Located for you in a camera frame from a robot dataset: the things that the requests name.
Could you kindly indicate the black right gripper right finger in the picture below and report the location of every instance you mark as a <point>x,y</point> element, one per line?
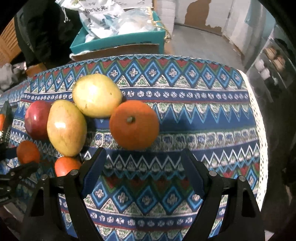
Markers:
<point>242,218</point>

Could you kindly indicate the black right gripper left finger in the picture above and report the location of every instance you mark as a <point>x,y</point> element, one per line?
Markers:
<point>43,218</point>

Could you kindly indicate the small orange tangerine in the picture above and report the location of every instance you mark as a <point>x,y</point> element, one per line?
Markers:
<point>27,152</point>
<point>64,165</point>

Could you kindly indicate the small red apple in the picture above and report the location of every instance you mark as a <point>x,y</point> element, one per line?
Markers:
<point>36,118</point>

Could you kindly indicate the yellow-green mango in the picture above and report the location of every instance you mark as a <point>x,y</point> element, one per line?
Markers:
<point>66,128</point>

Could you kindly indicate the large orange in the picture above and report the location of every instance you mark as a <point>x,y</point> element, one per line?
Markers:
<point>134,125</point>

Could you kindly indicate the wooden louvered closet door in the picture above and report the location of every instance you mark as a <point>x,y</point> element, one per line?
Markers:
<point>9,48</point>

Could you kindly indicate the blue patterned tablecloth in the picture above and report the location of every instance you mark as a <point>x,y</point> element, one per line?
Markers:
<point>207,107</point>

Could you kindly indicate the dark hanging clothes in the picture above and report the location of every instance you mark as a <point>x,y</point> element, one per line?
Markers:
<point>45,32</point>

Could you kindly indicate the teal box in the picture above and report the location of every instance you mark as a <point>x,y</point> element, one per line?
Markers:
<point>83,41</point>

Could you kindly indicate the shoe rack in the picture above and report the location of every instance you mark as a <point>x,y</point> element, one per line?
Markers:
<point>272,74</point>

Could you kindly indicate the white printed plastic bag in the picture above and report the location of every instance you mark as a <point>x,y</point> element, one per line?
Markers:
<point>101,16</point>

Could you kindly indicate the cardboard box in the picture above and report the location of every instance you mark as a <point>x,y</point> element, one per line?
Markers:
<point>147,48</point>

